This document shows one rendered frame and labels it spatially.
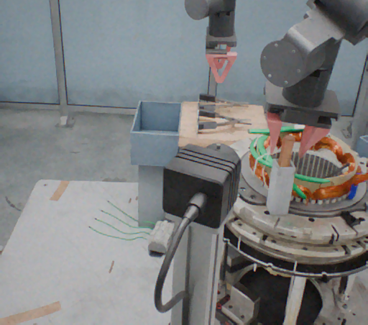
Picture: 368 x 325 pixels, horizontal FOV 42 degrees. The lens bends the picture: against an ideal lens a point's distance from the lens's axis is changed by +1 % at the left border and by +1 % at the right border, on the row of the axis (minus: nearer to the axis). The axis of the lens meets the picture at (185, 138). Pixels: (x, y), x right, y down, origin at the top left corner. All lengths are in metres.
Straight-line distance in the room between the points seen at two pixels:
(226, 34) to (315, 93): 0.44
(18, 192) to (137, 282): 1.77
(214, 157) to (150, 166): 0.80
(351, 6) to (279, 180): 0.28
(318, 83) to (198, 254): 0.36
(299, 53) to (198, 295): 0.30
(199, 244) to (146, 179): 0.80
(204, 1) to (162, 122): 0.37
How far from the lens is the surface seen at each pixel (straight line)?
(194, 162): 0.33
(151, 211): 1.20
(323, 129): 0.69
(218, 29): 1.07
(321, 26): 0.60
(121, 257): 1.16
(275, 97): 0.68
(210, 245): 0.35
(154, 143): 1.06
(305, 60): 0.57
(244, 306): 0.98
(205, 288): 0.38
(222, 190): 0.31
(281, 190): 0.76
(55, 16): 3.17
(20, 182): 2.87
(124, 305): 1.06
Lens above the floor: 1.57
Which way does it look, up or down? 29 degrees down
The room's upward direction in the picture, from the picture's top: 3 degrees clockwise
